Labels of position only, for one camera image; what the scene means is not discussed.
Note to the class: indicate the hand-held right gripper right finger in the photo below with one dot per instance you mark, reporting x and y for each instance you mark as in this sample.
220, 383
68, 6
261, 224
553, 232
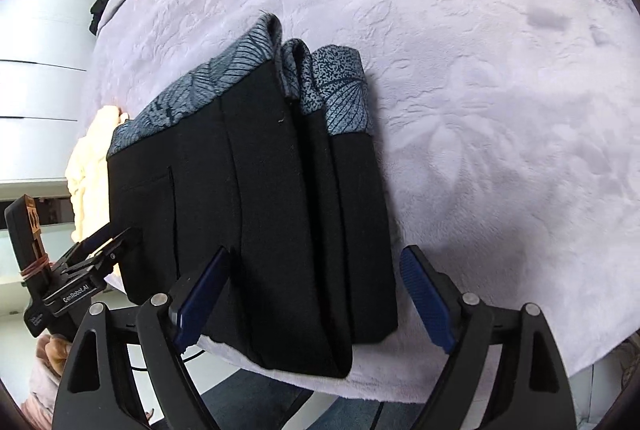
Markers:
425, 300

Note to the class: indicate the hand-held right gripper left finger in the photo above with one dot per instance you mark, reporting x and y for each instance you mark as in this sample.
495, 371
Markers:
200, 300

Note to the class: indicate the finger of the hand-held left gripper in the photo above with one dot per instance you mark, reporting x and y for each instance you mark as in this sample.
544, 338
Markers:
125, 237
95, 239

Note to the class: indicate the black pants with patterned waistband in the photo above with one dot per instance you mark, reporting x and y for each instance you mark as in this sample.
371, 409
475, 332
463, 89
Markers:
250, 210

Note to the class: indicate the person's left forearm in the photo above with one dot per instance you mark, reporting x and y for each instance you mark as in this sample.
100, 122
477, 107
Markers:
40, 395

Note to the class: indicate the person's left hand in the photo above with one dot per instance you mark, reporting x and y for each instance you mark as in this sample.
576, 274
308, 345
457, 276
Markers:
56, 351

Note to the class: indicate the pale yellow cloth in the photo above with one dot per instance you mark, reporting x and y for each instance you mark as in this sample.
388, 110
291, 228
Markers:
92, 170

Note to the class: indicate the white drawer cabinet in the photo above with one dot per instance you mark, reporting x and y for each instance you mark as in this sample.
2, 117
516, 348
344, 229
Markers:
35, 75

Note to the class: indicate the lavender embossed blanket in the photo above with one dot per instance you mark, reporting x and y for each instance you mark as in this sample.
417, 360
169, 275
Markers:
475, 110

